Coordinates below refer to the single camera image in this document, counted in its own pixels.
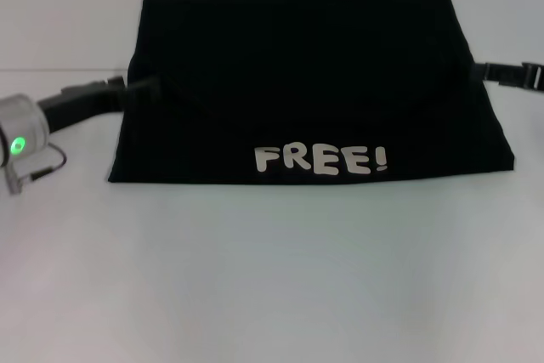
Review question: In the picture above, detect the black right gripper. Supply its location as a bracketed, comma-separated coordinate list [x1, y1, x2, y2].
[469, 60, 544, 94]

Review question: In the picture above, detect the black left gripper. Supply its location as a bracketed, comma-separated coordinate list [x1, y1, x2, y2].
[37, 75, 162, 133]

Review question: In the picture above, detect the black t-shirt with FREE print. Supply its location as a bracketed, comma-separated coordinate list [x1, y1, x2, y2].
[105, 0, 518, 188]

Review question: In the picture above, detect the left gripper cable with connector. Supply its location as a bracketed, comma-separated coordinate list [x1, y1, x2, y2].
[3, 145, 68, 196]

